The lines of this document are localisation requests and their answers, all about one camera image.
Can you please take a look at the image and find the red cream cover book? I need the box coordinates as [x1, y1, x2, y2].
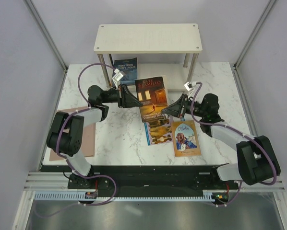
[135, 76, 169, 123]

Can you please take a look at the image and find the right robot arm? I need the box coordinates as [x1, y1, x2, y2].
[162, 93, 281, 189]

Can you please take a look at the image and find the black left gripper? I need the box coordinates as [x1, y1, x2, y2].
[101, 84, 143, 108]

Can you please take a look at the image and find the white two-tier wooden shelf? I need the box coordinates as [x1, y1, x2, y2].
[94, 23, 203, 91]

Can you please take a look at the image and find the Nineteen Eighty-Four book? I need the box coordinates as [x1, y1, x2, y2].
[113, 58, 137, 86]

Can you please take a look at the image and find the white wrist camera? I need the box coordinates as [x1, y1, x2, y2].
[112, 69, 125, 88]
[184, 81, 197, 94]

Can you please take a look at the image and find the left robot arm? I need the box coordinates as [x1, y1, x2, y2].
[46, 84, 143, 189]

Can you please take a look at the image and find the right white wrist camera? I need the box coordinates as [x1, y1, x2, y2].
[184, 81, 197, 94]

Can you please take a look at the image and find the dog picture book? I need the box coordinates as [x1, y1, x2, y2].
[144, 119, 172, 146]

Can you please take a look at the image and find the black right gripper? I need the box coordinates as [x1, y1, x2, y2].
[161, 94, 206, 119]

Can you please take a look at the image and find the Othello book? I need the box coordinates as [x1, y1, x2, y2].
[172, 120, 201, 157]

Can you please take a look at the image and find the white slotted cable duct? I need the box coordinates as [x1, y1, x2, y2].
[34, 191, 227, 202]

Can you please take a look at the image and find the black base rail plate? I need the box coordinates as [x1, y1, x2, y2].
[75, 165, 238, 197]

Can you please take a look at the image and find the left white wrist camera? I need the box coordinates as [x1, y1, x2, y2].
[112, 69, 125, 88]

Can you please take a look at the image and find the pink file folder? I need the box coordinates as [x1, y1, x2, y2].
[48, 118, 96, 162]

